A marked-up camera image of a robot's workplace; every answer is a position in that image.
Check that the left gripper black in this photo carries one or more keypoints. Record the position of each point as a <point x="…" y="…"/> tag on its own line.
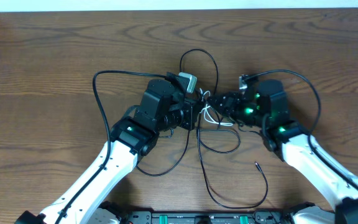
<point x="192" y="108"/>

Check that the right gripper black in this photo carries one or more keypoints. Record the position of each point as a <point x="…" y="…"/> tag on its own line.
<point x="230" y="106"/>

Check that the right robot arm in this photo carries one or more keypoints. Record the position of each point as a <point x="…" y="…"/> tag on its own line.
<point x="265" y="105"/>

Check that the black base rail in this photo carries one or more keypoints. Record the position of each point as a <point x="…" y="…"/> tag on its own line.
<point x="110" y="213"/>

